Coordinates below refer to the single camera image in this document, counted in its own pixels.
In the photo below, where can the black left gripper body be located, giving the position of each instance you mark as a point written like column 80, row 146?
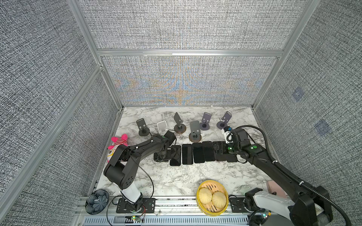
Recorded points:
column 163, row 157

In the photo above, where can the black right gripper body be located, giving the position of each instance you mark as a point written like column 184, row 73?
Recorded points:
column 233, row 148

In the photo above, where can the black phone with purple edge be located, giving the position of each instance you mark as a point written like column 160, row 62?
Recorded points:
column 218, row 150

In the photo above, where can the right arm mounting base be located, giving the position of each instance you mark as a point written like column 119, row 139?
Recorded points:
column 240, row 204

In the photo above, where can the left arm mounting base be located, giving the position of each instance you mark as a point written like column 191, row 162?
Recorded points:
column 148, row 206

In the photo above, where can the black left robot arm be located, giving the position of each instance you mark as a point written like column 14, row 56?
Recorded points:
column 125, row 162

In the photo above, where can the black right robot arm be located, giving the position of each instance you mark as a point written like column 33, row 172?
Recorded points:
column 306, row 205

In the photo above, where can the white folding phone stand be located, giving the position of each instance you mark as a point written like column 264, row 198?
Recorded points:
column 162, row 127

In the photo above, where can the wooden base phone stand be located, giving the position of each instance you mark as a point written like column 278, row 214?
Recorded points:
column 179, row 127

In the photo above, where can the purple right phone stand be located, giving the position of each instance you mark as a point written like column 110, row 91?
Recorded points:
column 224, row 120

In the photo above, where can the dark grey round phone stand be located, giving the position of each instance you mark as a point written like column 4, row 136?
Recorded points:
column 143, row 129

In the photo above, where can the wooden base grey plate stand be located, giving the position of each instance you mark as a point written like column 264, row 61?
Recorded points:
column 195, row 134

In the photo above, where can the purple round phone stand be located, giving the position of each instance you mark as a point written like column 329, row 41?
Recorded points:
column 204, row 125

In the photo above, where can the pink phone case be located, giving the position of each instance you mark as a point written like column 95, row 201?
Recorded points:
column 275, row 189

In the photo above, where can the pink striped plush toy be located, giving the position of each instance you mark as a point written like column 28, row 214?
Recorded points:
column 116, row 142

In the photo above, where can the right steamed bun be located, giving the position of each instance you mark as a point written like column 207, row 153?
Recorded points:
column 219, row 200

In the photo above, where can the steamed bun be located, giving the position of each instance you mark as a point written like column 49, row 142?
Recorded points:
column 205, row 195
column 219, row 200

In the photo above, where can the yellow bamboo steamer basket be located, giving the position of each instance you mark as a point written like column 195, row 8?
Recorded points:
column 210, row 209

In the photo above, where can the left steamed bun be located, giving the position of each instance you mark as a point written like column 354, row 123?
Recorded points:
column 205, row 195

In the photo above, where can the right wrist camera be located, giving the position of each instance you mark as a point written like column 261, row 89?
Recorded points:
column 227, row 132

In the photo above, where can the aluminium front rail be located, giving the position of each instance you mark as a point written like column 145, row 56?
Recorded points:
column 169, row 211

